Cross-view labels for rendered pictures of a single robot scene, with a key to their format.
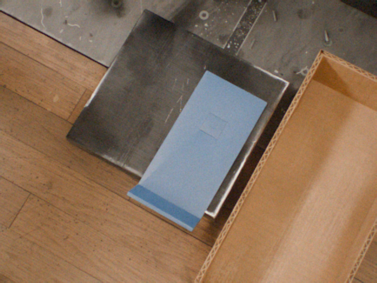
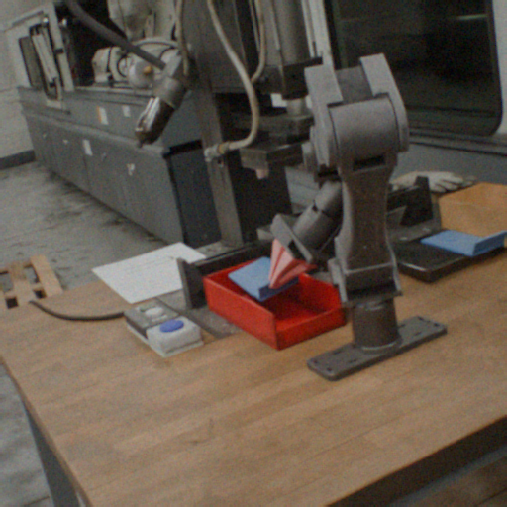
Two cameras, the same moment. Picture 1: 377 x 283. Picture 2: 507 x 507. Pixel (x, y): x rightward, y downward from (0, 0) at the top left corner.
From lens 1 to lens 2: 134 cm
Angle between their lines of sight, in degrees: 65
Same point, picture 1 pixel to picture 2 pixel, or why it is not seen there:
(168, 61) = (406, 249)
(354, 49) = (437, 225)
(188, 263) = not seen: outside the picture
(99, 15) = not seen: hidden behind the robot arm
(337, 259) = not seen: outside the picture
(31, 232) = (476, 292)
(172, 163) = (465, 247)
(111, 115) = (425, 261)
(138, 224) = (493, 268)
